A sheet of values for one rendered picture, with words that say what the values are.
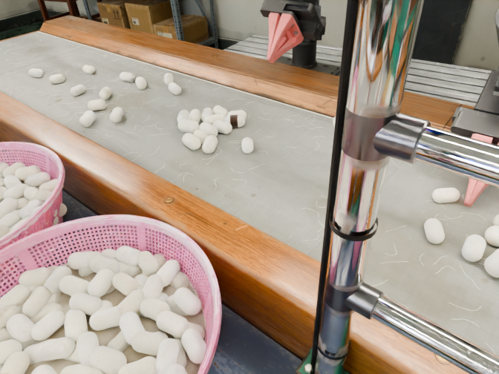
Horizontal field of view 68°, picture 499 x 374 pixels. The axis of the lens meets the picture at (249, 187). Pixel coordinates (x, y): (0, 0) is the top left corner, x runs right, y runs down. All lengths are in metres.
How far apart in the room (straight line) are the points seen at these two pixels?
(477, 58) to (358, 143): 2.43
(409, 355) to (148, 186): 0.34
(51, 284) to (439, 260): 0.40
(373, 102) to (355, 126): 0.01
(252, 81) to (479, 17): 1.92
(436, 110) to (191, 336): 0.50
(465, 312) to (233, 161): 0.34
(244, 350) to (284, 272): 0.10
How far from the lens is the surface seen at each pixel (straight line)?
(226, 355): 0.42
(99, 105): 0.76
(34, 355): 0.42
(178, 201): 0.45
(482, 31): 2.55
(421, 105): 0.67
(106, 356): 0.37
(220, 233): 0.40
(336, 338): 0.29
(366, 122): 0.17
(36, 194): 0.58
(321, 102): 0.67
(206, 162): 0.55
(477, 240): 0.44
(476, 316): 0.41
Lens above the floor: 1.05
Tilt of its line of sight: 38 degrees down
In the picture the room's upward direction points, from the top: 4 degrees counter-clockwise
